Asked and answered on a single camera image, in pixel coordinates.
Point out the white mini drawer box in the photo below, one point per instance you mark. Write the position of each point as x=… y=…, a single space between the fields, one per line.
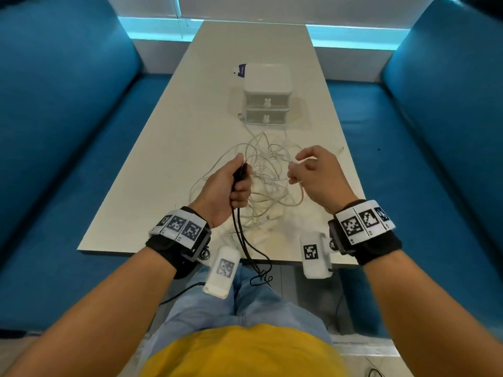
x=267 y=78

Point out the person's left hand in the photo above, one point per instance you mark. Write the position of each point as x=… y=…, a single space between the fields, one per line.
x=220 y=192

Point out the person's right hand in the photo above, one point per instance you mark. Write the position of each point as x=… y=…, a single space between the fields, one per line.
x=326 y=180

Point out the white charger on floor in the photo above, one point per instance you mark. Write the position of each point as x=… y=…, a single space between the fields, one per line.
x=338 y=310

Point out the white roller blind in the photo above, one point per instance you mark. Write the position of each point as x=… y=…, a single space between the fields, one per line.
x=306 y=7
x=149 y=5

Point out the blue jeans legs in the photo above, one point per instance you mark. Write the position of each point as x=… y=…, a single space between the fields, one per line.
x=251 y=306

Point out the blue sofa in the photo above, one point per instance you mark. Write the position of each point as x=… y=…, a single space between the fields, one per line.
x=59 y=133
x=444 y=133

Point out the purple sticker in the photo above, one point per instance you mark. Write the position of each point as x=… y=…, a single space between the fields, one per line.
x=241 y=69

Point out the person's right forearm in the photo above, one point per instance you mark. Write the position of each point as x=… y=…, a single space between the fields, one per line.
x=432 y=318

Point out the yellow shirt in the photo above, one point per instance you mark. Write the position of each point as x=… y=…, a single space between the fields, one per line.
x=243 y=353

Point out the black marker wristband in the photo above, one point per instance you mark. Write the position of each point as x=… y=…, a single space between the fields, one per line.
x=381 y=247
x=165 y=247

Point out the person's left forearm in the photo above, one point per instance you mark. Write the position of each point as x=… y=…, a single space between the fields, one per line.
x=98 y=318

